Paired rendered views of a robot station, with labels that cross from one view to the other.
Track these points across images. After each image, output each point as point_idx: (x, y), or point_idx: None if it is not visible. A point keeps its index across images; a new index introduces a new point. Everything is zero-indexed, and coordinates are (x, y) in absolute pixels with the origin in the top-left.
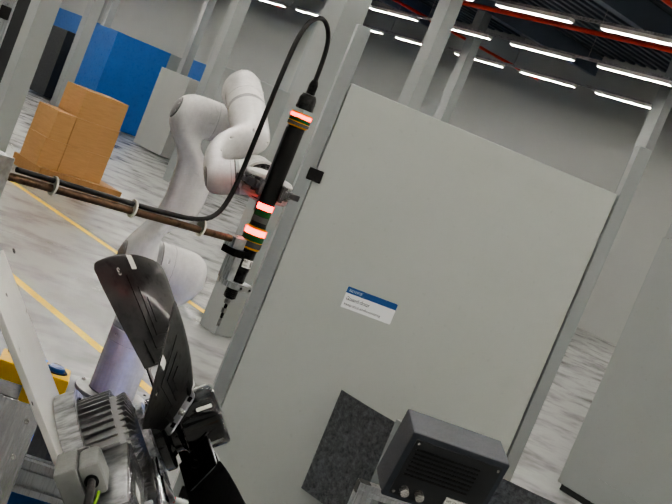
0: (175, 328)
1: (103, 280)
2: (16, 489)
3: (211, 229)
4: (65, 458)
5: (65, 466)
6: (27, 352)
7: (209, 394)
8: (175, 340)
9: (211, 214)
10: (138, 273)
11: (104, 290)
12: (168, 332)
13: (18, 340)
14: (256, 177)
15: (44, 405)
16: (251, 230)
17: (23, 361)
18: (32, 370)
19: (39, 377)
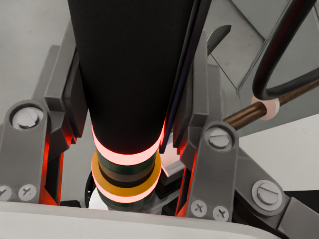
0: (213, 39)
1: (311, 194)
2: None
3: (242, 113)
4: (222, 107)
5: (221, 94)
6: (298, 162)
7: None
8: (207, 45)
9: (268, 90)
10: None
11: (298, 190)
12: (219, 27)
13: (312, 140)
14: (228, 128)
15: (254, 157)
16: None
17: (294, 131)
18: (283, 157)
19: (273, 178)
